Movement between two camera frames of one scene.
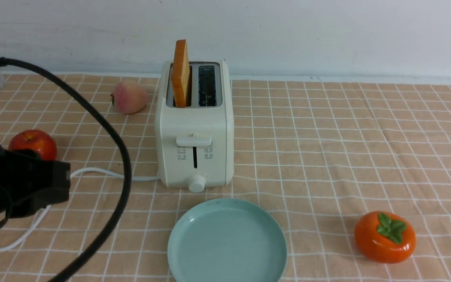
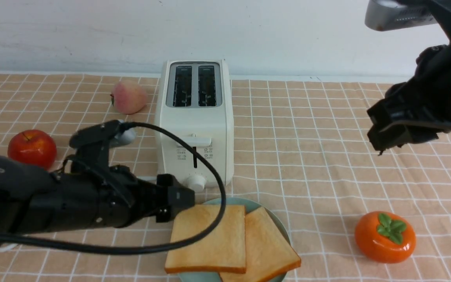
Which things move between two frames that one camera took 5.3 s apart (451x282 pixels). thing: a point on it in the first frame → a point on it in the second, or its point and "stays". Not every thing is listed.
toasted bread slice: (180, 76) → (223, 250)
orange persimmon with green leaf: (385, 237) stays
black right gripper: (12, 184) → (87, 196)
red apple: (36, 140) stays
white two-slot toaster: (195, 145) stays
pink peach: (129, 97) stays
